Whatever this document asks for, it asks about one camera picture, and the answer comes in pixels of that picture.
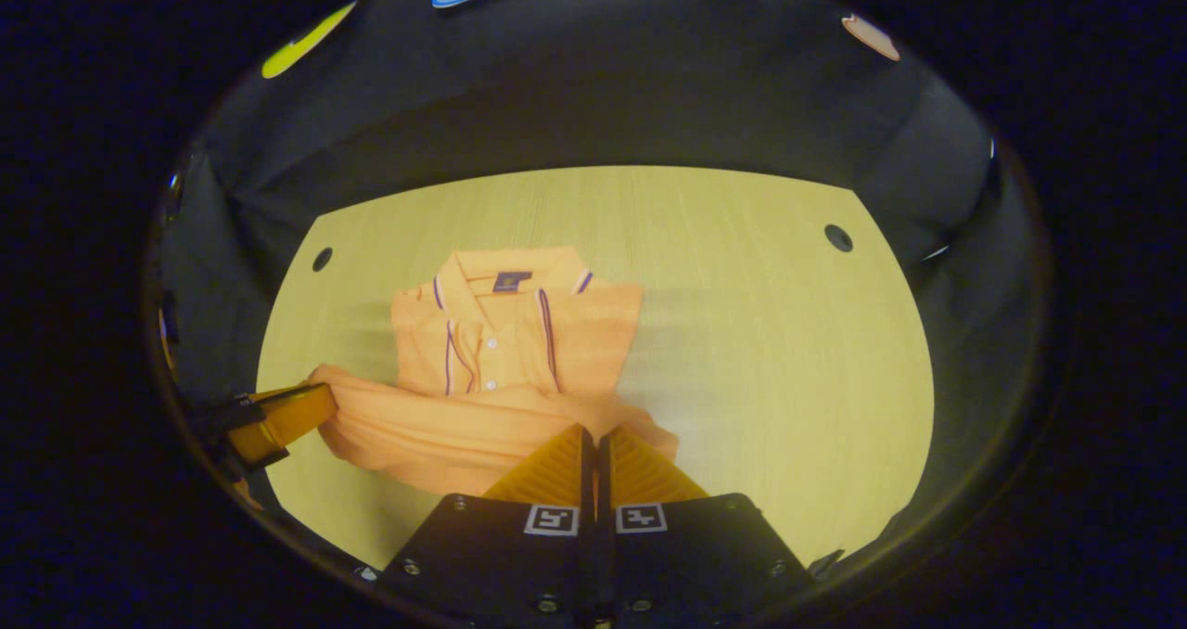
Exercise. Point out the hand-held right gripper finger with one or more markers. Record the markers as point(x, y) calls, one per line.
point(604, 481)
point(588, 481)

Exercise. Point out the orange T-shirt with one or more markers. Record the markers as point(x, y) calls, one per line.
point(519, 351)

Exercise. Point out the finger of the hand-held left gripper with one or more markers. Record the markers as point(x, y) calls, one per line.
point(287, 420)

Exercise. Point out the black backdrop cloth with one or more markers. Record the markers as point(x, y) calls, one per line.
point(603, 82)

